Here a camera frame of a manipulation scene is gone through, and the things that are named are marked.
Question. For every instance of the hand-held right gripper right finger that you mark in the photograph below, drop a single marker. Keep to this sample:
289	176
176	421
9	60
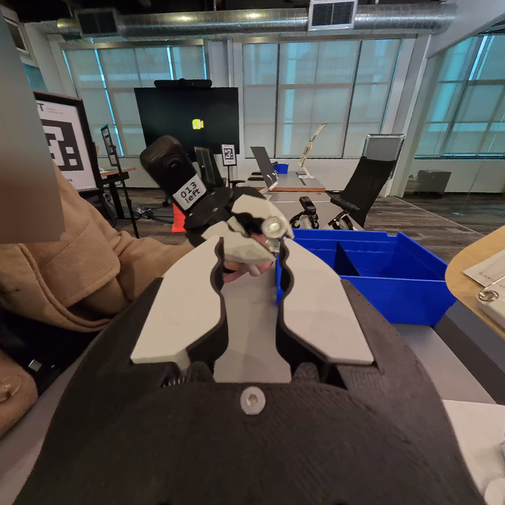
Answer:
327	315

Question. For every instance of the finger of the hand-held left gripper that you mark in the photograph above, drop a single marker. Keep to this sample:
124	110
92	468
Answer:
244	248
256	207

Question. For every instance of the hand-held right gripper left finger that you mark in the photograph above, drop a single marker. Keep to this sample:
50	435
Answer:
177	315

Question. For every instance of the silver hex bolt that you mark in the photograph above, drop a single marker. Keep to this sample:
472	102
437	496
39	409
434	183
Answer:
273	228

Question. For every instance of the blue plastic bin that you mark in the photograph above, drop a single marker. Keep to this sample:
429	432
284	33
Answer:
394	300

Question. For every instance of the person's left forearm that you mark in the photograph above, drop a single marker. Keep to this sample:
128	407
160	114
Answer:
157	260

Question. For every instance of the wooden edged desk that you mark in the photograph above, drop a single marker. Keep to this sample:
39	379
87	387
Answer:
292	183

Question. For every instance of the person's left hand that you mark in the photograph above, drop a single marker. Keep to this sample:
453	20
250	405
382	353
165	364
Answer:
236	272

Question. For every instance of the empty document stand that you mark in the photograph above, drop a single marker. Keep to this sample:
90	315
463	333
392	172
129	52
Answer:
262	165

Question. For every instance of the black office chair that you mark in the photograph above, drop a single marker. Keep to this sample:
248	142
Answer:
209	169

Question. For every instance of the small blue storage bin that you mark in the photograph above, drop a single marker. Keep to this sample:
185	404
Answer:
281	168

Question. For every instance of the orange traffic cone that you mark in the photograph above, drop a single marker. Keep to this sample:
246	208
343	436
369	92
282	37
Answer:
178	221

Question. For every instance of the marker sign on stand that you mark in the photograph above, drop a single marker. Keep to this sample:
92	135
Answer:
229	154
108	146

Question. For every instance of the document stand with sheet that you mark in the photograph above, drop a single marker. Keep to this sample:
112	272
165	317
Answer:
311	146

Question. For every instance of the black video bar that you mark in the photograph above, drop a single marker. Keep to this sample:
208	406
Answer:
182	83

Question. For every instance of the large gridded window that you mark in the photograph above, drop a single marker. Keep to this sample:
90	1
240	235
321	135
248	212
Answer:
130	71
461	98
315	98

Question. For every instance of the large marker sign board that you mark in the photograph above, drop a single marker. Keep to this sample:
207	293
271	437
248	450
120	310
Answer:
67	138

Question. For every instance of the beige coat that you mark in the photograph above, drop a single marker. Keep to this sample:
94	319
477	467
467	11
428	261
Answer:
79	256

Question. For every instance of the black mesh chair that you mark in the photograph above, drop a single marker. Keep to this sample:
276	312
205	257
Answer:
371	185

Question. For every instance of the instruction sheet on stand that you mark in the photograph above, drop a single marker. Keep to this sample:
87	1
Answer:
461	276

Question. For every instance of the silver framed sign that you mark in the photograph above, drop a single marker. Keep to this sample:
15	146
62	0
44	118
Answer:
384	148

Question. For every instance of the black inner garment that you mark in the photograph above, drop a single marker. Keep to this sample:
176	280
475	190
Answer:
39	355

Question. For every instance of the dark air vent grille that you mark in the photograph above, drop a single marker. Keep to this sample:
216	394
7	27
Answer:
96	23

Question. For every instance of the printed instruction sheet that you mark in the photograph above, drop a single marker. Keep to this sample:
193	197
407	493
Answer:
485	272

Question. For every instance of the black box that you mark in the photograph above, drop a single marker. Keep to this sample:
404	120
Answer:
434	183

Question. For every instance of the white air vent grille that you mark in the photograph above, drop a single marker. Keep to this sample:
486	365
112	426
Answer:
332	14

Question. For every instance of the idle gripper with camera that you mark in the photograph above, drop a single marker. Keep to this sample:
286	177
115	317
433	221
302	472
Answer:
305	207

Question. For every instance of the large black wall screen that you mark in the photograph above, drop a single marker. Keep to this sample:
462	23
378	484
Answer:
177	114

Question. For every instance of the silver duct with vent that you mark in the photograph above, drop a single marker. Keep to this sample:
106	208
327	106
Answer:
217	21

